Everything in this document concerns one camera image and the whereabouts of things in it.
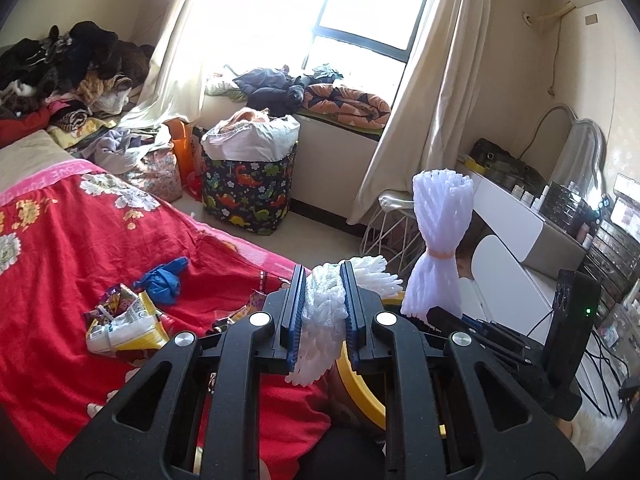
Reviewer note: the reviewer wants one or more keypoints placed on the wavy frame mirror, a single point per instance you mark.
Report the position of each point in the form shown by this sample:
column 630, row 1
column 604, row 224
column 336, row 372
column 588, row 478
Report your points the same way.
column 580, row 155

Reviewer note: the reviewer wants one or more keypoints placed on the dinosaur print laundry basket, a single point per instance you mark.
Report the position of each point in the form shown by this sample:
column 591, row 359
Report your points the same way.
column 250, row 195

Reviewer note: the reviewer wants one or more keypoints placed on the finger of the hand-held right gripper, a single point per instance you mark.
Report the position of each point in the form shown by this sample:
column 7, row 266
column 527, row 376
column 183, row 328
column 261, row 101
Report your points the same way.
column 492, row 326
column 480, row 337

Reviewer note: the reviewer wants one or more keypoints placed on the cream curtain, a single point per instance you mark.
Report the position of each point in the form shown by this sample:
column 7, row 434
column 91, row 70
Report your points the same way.
column 430, row 100
column 185, row 60

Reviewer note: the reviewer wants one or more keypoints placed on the white foam net with band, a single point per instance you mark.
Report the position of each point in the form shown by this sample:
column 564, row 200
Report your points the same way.
column 440, row 220

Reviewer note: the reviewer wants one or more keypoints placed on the pile of clothes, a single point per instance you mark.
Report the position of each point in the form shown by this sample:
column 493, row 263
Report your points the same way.
column 75, row 75

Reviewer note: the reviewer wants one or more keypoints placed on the yellow snack bag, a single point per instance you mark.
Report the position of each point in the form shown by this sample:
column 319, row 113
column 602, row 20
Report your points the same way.
column 135, row 337

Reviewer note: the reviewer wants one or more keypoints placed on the orange patterned blanket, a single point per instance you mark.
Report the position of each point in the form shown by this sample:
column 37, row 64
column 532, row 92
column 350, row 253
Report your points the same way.
column 350, row 105

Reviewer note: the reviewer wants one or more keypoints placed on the clear cosmetic organizer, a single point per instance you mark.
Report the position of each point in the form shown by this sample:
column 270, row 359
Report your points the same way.
column 615, row 255

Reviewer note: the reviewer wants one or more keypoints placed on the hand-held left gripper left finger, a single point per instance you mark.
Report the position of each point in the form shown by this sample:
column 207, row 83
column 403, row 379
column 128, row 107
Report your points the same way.
column 293, row 330

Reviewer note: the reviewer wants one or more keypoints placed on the white plastic bag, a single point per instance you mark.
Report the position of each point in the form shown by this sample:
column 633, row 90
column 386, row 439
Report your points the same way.
column 250, row 137

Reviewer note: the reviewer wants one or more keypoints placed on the red floral blanket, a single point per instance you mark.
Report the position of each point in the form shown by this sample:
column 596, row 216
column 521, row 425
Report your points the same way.
column 75, row 260

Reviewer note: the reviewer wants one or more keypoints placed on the white dressing table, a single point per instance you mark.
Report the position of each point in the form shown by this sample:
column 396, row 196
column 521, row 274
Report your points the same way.
column 520, row 230

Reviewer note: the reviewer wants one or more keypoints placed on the lavender and white clothes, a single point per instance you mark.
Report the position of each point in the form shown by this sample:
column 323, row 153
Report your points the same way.
column 125, row 142

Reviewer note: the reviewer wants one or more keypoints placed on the window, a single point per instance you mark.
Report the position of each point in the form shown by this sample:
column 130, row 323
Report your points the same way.
column 360, row 5

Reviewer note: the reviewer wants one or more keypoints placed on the floral fabric bag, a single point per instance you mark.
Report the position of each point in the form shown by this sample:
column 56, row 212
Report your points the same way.
column 157, row 175

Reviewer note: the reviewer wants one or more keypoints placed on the orange bag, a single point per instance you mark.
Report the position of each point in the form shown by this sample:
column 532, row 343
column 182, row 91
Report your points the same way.
column 182, row 155

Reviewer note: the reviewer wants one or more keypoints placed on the purple snack packet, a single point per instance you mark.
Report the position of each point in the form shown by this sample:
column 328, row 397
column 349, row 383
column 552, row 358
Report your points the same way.
column 117, row 305

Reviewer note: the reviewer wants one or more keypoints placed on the yellow rimmed black bin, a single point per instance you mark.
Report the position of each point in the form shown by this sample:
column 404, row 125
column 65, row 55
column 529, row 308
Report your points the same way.
column 360, row 400

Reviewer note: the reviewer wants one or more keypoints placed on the white chair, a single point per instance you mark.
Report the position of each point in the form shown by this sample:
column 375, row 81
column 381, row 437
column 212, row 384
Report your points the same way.
column 515, row 275

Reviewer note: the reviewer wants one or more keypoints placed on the beige bed sheet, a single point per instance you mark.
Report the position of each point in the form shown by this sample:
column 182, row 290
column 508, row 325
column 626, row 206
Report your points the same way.
column 30, row 160

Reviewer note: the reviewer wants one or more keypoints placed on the dark bag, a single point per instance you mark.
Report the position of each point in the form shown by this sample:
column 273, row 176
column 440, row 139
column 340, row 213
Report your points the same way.
column 505, row 162

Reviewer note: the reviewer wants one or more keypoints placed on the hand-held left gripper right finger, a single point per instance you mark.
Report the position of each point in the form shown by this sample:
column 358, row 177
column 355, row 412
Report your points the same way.
column 354, row 325

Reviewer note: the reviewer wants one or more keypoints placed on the dark clothes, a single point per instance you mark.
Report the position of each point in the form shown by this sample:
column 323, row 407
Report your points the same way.
column 270, row 90

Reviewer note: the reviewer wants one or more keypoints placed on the blue crumpled cloth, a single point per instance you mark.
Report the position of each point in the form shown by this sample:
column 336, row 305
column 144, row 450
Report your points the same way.
column 160, row 282

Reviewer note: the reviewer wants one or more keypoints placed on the white window bench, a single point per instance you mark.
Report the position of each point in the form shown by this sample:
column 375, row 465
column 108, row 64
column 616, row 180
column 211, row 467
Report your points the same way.
column 330, row 160

